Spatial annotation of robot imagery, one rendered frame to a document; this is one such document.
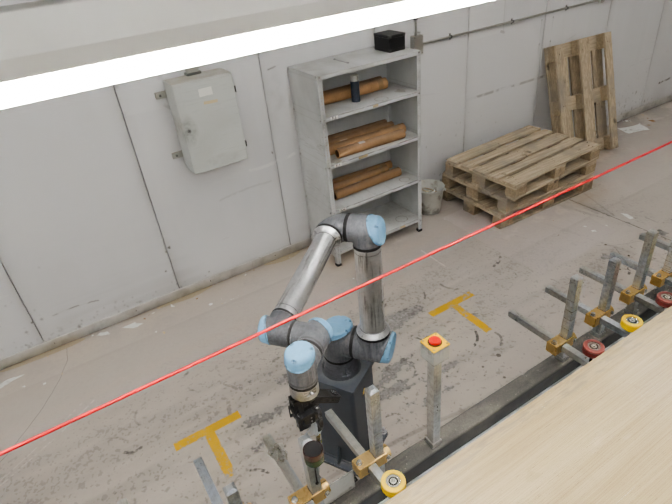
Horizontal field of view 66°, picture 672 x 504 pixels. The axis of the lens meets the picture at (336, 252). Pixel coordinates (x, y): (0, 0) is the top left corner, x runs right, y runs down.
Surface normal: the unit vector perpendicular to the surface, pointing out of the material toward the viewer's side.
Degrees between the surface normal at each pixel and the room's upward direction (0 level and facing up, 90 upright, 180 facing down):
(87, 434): 0
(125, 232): 90
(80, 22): 61
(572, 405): 0
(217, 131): 90
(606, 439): 0
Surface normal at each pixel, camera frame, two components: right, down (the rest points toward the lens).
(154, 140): 0.52, 0.42
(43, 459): -0.10, -0.83
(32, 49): 0.42, -0.04
